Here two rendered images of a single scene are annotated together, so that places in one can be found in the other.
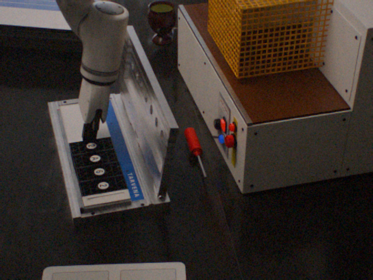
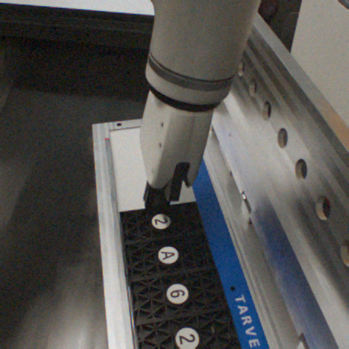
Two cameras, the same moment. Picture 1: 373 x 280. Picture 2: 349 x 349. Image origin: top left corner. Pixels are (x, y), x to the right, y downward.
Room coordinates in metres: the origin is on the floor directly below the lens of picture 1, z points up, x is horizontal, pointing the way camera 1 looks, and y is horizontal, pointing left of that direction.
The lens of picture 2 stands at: (1.03, 0.18, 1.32)
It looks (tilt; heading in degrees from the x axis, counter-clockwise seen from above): 45 degrees down; 5
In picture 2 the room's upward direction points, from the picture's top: straight up
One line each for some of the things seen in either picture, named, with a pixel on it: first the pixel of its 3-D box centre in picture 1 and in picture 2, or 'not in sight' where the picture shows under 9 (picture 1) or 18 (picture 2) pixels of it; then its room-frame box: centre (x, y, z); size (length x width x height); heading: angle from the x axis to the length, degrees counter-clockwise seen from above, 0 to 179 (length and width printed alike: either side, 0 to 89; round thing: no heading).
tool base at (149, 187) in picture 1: (104, 149); (184, 225); (1.34, 0.19, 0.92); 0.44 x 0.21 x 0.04; 16
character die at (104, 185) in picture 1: (103, 187); (187, 341); (1.19, 0.18, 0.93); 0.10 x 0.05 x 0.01; 106
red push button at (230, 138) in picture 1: (230, 141); not in sight; (1.26, -0.10, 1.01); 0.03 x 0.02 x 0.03; 16
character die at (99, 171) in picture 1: (99, 173); (177, 296); (1.24, 0.19, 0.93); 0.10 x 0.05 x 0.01; 106
